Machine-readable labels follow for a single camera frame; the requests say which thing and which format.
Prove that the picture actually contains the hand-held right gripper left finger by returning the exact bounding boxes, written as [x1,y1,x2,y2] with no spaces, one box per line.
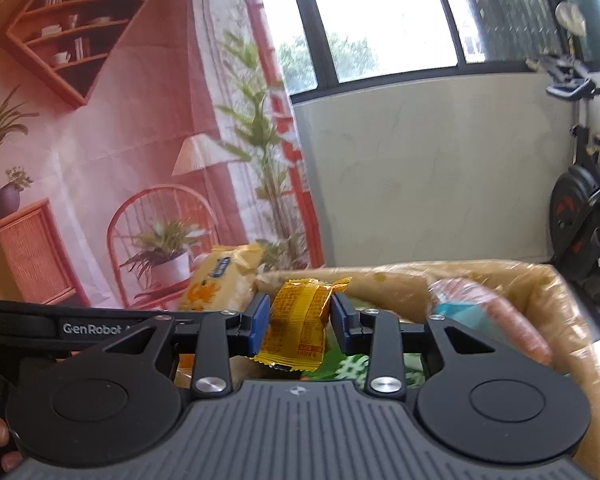
[102,292,272,400]

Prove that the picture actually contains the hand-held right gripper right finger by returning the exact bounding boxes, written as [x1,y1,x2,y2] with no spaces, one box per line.
[330,291,498,401]

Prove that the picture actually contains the yellow snack packet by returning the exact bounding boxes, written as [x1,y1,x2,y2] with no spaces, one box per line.
[252,276,354,372]

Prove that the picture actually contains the green snack packet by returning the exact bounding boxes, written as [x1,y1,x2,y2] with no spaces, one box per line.
[300,305,427,386]

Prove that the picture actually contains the pale yellow orange-print packet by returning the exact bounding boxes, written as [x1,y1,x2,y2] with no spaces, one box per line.
[177,243,267,312]

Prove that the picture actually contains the lined cardboard box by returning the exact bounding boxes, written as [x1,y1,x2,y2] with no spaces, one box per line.
[175,259,600,480]

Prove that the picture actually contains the pink teal snack packet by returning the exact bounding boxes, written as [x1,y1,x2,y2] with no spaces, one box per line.
[427,277,556,367]

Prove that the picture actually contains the black exercise bike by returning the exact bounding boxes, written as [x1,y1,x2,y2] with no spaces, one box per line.
[525,52,600,333]

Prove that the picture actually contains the black framed window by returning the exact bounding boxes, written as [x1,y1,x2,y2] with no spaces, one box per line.
[250,0,600,107]

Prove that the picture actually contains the metal window grille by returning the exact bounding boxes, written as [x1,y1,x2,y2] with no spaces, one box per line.
[452,0,600,62]

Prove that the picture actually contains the white lamp head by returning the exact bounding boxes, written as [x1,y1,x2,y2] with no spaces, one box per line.
[555,1,588,36]

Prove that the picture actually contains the pink room wall poster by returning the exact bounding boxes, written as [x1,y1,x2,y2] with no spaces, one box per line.
[0,0,326,311]

